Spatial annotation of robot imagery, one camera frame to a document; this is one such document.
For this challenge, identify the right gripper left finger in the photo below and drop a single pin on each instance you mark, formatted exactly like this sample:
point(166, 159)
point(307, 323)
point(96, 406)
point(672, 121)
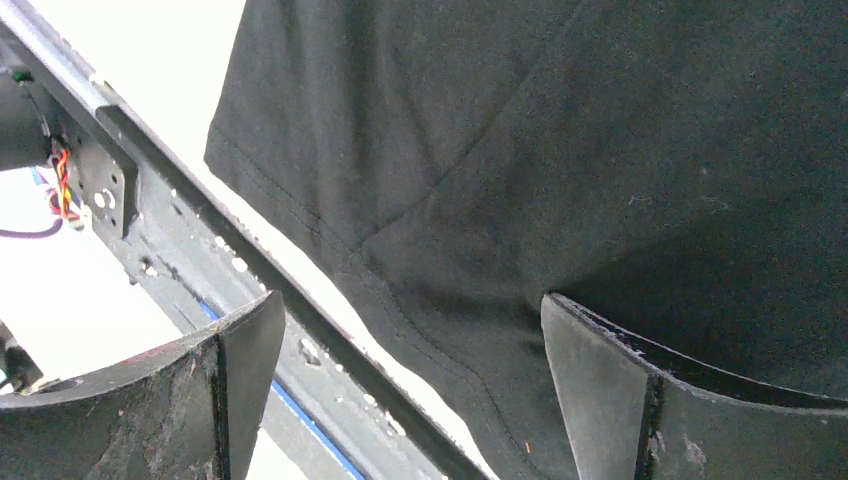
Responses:
point(187, 409)

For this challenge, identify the black t shirt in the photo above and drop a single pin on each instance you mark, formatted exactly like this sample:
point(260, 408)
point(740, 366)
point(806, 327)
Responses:
point(679, 167)

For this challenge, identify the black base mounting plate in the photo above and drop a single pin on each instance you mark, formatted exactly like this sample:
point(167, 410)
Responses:
point(330, 413)

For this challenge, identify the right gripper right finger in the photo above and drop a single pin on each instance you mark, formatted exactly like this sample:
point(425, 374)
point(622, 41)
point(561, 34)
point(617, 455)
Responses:
point(635, 409)

